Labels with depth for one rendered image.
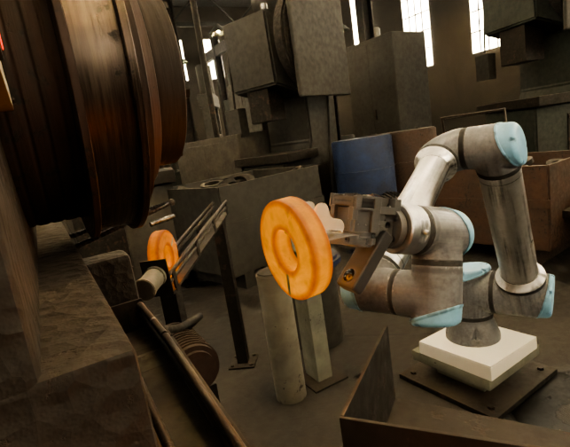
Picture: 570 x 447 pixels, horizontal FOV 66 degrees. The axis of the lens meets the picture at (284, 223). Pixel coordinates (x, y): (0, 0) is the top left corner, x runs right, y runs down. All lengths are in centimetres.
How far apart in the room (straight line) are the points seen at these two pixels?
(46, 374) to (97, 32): 38
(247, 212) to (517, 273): 193
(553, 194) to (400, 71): 311
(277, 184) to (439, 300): 250
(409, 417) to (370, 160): 356
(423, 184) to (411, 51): 475
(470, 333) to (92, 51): 150
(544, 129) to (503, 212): 425
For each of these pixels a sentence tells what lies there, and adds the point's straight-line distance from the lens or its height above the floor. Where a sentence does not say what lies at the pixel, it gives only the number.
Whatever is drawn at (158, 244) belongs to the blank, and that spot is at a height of 76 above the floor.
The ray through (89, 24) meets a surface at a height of 114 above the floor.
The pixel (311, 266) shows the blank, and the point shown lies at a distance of 60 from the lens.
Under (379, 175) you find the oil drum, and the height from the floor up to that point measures 53.
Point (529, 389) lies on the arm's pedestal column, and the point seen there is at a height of 2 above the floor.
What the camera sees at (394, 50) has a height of 179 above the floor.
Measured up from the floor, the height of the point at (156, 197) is 70.
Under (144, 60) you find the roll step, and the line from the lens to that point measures 63.
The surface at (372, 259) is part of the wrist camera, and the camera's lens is 73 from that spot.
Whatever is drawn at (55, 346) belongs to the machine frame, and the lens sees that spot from 35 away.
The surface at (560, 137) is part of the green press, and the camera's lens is 579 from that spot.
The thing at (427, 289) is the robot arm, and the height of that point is 69.
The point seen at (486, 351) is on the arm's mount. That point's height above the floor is 17.
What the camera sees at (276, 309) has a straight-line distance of 161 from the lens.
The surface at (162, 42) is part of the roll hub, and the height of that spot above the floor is 114.
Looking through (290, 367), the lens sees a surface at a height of 15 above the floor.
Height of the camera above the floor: 99
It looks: 11 degrees down
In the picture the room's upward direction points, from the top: 9 degrees counter-clockwise
